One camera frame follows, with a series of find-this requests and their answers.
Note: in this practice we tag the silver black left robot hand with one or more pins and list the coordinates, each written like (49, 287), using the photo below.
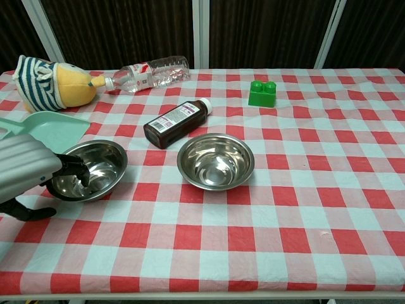
(22, 164)

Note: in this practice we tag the mint green plastic dustpan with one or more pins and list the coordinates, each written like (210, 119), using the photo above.
(57, 126)

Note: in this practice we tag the yellow plush toy striped hat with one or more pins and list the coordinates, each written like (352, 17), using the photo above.
(63, 85)

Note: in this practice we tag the clear plastic water bottle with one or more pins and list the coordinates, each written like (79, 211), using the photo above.
(152, 74)

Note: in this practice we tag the brown medicine bottle white cap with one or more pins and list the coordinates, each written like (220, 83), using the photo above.
(177, 122)

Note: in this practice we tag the red white checkered tablecloth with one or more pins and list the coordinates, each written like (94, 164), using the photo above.
(253, 228)

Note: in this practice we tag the green toy building block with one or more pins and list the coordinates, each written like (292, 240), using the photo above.
(262, 96)

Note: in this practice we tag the white partition frame post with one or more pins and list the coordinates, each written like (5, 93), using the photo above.
(44, 31)
(201, 31)
(329, 31)

